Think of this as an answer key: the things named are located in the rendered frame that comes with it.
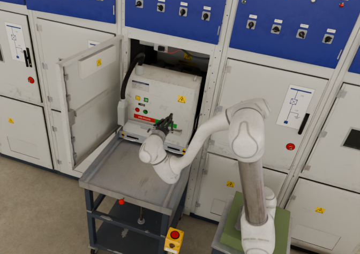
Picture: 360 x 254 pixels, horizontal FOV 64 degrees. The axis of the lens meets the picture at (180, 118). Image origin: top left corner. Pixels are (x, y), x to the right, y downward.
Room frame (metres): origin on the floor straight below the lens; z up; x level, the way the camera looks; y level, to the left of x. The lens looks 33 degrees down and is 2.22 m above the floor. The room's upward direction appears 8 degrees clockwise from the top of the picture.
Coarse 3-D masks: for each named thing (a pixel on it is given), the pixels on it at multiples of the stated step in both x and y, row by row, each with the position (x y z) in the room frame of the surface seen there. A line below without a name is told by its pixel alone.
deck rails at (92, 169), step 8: (112, 144) 1.63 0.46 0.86; (104, 152) 1.52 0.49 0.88; (96, 160) 1.41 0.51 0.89; (104, 160) 1.47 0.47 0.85; (88, 168) 1.32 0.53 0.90; (96, 168) 1.38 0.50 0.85; (184, 168) 1.49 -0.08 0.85; (88, 176) 1.30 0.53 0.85; (176, 184) 1.31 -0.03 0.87; (168, 192) 1.26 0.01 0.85; (168, 200) 1.14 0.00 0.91
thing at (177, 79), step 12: (132, 72) 1.77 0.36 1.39; (144, 72) 1.79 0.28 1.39; (156, 72) 1.82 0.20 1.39; (168, 72) 1.84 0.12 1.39; (180, 72) 1.87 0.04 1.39; (168, 84) 1.67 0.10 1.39; (180, 84) 1.69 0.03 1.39; (192, 84) 1.71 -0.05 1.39; (192, 108) 1.66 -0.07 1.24; (192, 120) 1.74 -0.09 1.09; (192, 132) 1.84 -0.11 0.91
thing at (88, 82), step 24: (96, 48) 1.64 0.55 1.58; (72, 72) 1.46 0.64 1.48; (96, 72) 1.67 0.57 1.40; (72, 96) 1.45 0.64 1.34; (96, 96) 1.64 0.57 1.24; (72, 120) 1.39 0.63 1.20; (96, 120) 1.65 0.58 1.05; (72, 144) 1.38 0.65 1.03; (96, 144) 1.63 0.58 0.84; (72, 168) 1.34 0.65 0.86
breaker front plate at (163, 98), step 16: (128, 80) 1.72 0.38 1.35; (144, 80) 1.70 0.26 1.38; (128, 96) 1.72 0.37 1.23; (144, 96) 1.70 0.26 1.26; (160, 96) 1.68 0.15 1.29; (176, 96) 1.65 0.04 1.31; (192, 96) 1.63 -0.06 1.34; (128, 112) 1.72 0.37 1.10; (160, 112) 1.67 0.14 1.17; (176, 112) 1.65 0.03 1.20; (128, 128) 1.72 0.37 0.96; (144, 128) 1.69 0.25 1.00; (176, 128) 1.65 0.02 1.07; (176, 144) 1.64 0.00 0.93
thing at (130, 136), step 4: (120, 132) 1.72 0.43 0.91; (128, 132) 1.71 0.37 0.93; (120, 136) 1.72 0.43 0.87; (128, 136) 1.71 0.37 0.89; (132, 136) 1.70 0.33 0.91; (136, 136) 1.69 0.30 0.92; (140, 136) 1.69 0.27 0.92; (136, 140) 1.69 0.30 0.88; (140, 140) 1.69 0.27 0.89; (144, 140) 1.68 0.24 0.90; (164, 144) 1.65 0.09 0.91; (168, 144) 1.64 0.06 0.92; (172, 144) 1.65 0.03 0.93; (164, 148) 1.65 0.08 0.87; (172, 148) 1.64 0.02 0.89; (176, 148) 1.63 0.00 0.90; (184, 148) 1.62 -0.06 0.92; (184, 152) 1.62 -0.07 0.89
